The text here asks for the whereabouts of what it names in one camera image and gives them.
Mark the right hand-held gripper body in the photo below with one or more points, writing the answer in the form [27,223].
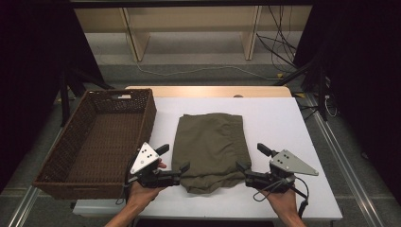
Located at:
[290,164]

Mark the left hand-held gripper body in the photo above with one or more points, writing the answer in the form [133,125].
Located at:
[144,157]

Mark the olive green pants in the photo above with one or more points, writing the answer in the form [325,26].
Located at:
[211,148]

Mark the person's left hand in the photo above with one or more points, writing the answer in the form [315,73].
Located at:
[140,194]

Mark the person's right hand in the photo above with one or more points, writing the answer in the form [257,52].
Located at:
[283,203]

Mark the white table board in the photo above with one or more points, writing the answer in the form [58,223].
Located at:
[277,126]

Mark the brown wicker basket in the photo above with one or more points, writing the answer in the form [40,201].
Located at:
[104,145]

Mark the white basket label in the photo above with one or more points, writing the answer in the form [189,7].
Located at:
[125,96]

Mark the black metal stand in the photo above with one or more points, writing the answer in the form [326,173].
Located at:
[321,94]
[64,94]

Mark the dark curtain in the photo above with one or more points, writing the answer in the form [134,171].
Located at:
[31,78]
[362,94]

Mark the beige wooden shelf unit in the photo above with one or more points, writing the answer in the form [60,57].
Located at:
[189,19]

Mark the metal floor rail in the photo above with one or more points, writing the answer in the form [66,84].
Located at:
[343,167]
[22,208]

